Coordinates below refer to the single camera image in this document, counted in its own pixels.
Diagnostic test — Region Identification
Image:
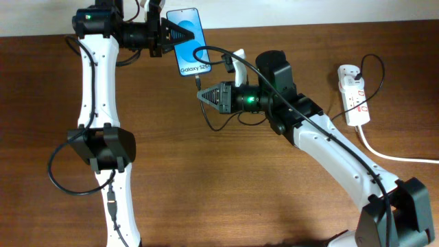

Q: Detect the blue screen Galaxy smartphone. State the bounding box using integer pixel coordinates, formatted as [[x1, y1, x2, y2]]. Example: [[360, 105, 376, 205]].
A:
[[166, 8, 211, 77]]

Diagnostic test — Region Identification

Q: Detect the black USB charging cable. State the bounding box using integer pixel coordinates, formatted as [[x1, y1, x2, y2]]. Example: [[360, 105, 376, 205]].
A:
[[194, 54, 385, 132]]

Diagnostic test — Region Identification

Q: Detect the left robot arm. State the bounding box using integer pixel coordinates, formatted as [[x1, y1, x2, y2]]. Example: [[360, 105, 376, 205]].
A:
[[68, 0, 194, 246]]

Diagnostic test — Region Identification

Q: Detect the white USB charger plug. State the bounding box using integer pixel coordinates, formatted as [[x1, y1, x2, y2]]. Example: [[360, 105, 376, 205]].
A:
[[339, 74, 364, 93]]

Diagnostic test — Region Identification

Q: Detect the white power strip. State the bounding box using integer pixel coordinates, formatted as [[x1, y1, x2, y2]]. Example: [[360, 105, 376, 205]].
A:
[[337, 64, 370, 127]]

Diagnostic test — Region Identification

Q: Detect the black right camera cable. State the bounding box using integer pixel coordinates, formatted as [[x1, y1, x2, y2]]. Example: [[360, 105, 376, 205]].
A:
[[192, 45, 394, 247]]

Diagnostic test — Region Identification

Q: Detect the white power strip cord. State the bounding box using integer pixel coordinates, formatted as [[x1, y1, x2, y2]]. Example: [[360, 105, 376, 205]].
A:
[[357, 125, 439, 165]]

